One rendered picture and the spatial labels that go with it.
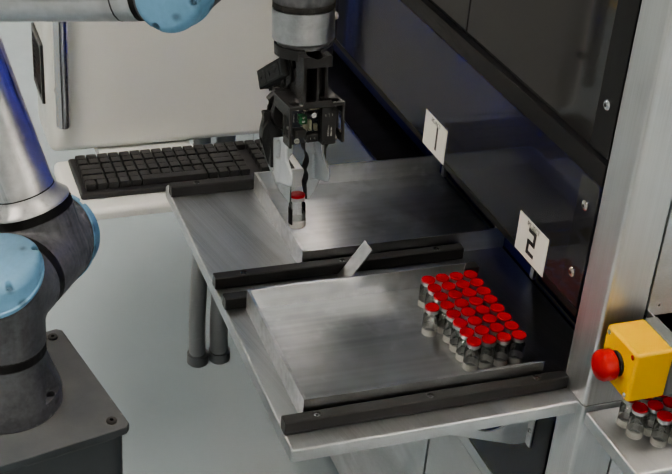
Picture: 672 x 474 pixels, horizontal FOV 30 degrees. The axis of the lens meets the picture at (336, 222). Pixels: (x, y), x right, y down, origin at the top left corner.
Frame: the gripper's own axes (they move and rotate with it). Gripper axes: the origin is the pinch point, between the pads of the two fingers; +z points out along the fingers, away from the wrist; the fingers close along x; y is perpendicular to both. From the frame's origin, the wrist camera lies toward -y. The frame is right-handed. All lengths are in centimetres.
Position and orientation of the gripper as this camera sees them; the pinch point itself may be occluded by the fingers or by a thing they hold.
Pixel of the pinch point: (295, 187)
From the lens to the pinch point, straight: 160.3
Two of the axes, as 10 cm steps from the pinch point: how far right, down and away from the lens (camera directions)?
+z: -0.2, 9.0, 4.3
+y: 3.7, 4.1, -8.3
